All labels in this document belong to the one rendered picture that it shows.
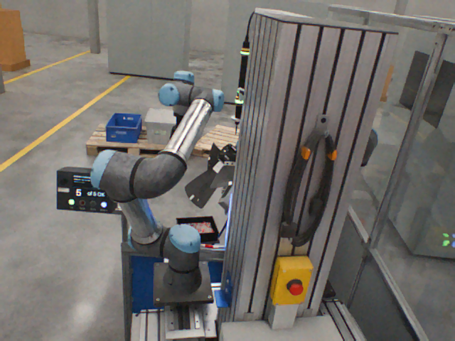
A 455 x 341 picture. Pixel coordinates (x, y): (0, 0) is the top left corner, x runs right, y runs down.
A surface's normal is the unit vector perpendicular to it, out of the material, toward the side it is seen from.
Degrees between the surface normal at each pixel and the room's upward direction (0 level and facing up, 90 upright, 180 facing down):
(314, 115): 90
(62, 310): 0
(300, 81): 90
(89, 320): 0
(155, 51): 90
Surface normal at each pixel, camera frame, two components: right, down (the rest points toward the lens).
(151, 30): -0.04, 0.45
